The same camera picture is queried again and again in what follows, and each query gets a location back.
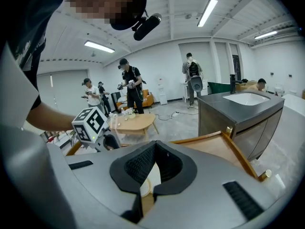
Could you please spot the white water dispenser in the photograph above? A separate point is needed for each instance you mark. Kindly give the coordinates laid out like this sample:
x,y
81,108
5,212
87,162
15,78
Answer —
x,y
162,90

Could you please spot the orange sofa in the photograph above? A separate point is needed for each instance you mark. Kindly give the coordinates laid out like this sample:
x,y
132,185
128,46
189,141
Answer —
x,y
147,98

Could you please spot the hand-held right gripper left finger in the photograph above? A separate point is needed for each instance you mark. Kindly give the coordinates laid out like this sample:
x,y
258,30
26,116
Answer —
x,y
95,175

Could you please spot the long ceiling light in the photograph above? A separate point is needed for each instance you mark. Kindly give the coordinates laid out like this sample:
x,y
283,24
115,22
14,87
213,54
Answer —
x,y
265,34
98,46
207,12

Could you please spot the white sink basin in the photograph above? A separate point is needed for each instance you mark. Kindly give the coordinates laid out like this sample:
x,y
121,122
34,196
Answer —
x,y
246,99

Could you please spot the black head camera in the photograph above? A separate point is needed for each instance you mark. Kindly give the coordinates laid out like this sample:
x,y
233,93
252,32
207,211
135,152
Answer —
x,y
146,27

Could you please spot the white bathtub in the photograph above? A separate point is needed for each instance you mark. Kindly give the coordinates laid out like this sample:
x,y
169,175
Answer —
x,y
294,104

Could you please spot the white power strip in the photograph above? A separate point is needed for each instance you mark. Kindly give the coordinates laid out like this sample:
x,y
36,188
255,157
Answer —
x,y
175,114

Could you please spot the person's head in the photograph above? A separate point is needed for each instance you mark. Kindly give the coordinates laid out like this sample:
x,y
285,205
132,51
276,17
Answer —
x,y
100,1

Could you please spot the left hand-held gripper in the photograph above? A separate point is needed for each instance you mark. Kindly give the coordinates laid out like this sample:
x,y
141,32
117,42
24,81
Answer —
x,y
90,125

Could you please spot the white insole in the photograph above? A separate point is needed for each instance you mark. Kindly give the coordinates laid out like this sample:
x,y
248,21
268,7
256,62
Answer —
x,y
152,178

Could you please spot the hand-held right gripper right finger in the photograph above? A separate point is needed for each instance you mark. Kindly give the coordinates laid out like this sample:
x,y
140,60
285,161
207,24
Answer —
x,y
209,187

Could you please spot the white flower pot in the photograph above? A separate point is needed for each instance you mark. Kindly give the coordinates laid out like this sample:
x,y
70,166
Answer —
x,y
131,114

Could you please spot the small white table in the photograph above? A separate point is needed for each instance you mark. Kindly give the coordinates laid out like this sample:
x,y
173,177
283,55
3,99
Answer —
x,y
184,89

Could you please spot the person's black printed shirt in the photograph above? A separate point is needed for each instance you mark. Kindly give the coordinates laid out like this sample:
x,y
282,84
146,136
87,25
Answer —
x,y
35,13

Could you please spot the black faucet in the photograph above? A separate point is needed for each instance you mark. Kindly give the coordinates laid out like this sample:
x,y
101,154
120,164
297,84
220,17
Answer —
x,y
232,83

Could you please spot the person's left forearm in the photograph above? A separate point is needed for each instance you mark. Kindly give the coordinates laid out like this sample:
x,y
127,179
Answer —
x,y
50,118

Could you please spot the wooden shelf cart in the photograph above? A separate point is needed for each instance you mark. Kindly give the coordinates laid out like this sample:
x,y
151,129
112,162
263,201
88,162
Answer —
x,y
214,147

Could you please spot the dark sink cabinet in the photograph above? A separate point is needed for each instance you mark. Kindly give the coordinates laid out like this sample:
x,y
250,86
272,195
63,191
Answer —
x,y
250,128

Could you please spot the oval wooden coffee table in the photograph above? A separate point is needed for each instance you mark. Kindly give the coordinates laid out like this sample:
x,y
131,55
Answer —
x,y
135,125

